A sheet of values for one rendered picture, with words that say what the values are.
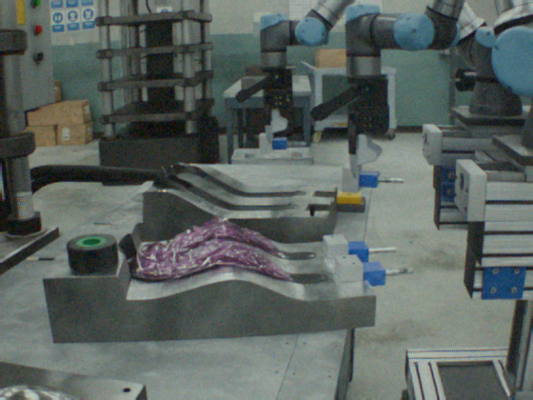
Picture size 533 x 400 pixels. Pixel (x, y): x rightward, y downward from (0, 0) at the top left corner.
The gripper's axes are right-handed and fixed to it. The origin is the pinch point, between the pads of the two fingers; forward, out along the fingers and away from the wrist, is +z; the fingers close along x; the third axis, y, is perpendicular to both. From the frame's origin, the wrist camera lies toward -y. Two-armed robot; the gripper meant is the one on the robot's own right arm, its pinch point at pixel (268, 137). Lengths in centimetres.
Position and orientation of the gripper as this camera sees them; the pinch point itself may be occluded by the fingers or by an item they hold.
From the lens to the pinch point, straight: 176.2
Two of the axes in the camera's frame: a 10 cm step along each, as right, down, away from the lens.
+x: 0.6, -2.6, 9.6
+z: 0.3, 9.7, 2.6
